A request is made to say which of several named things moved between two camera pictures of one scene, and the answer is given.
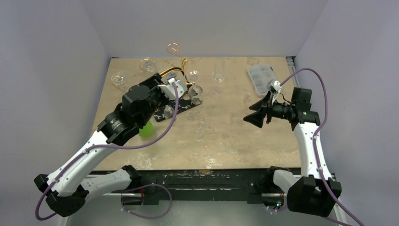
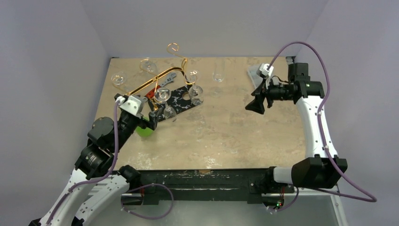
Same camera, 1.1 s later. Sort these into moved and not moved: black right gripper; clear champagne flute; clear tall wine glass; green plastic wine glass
Moved: black right gripper
Not moved: clear champagne flute; clear tall wine glass; green plastic wine glass
